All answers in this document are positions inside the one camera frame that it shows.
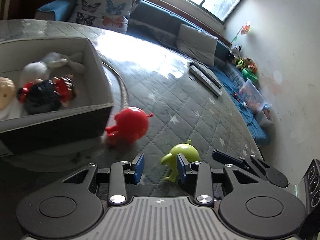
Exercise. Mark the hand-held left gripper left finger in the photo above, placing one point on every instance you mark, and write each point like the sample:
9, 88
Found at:
138, 168

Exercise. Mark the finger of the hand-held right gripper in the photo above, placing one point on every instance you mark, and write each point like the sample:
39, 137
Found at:
226, 156

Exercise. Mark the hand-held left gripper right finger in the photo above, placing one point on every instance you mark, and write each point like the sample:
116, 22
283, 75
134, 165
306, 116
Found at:
181, 170

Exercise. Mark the green round toy figure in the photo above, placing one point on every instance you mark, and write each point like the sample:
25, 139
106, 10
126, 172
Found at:
186, 152

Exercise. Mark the red round toy figure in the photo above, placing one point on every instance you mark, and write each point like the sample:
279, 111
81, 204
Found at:
132, 123

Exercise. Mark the grey cardboard box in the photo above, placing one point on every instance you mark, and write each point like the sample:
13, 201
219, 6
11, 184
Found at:
55, 127

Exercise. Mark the black-haired red doll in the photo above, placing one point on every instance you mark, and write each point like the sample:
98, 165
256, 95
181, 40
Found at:
45, 95

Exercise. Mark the white plush toy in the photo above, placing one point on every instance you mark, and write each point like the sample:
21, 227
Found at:
37, 68

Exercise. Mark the beige-headed doll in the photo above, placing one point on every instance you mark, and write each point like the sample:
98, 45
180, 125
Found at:
6, 92

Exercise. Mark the grey quilted desktop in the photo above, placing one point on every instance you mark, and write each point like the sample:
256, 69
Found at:
175, 100

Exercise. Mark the clear plastic toy bin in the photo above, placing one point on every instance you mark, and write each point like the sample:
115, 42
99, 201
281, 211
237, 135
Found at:
255, 100

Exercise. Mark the black remote control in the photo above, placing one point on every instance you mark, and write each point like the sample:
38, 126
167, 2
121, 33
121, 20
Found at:
208, 76
203, 81

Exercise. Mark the green plastic bowl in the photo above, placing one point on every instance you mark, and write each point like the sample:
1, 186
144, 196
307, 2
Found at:
250, 74

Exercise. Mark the pile of plush toys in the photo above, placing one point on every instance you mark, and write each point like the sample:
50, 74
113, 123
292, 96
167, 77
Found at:
246, 63

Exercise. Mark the panda plush toy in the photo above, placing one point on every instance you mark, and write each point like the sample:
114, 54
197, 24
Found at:
233, 51

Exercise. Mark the plain grey pillow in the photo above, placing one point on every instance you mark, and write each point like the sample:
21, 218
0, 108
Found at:
197, 43

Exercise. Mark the colourful pinwheel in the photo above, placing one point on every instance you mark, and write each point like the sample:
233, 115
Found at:
244, 30

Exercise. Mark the blue sofa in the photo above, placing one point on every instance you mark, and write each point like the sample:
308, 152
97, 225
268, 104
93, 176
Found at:
155, 21

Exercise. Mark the butterfly print pillow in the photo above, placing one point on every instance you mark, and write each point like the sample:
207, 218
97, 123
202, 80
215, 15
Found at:
102, 7

